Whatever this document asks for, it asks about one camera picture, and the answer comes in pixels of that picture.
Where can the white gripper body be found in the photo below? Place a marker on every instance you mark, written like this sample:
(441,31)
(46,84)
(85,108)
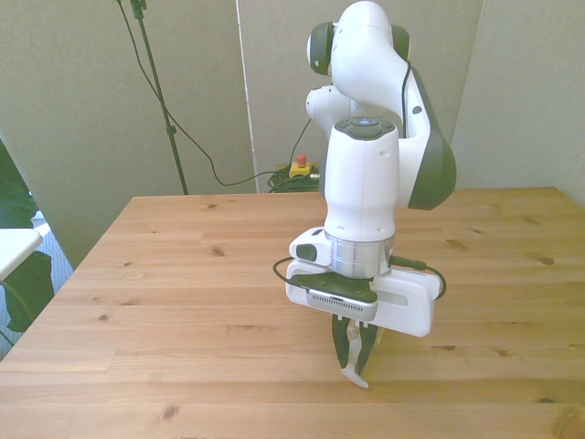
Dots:
(411,315)

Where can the dark camera stand pole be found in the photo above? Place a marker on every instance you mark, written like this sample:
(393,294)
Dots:
(160,96)

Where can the yellow emergency stop box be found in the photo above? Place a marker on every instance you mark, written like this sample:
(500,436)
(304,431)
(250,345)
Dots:
(301,168)

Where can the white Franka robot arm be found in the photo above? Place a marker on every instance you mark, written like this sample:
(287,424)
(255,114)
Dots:
(361,183)

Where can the white side table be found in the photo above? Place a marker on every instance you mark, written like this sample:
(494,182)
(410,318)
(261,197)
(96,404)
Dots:
(16,249)

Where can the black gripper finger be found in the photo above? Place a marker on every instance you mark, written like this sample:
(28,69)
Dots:
(339,343)
(367,345)

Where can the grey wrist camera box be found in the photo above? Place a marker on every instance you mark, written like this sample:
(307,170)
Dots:
(343,305)

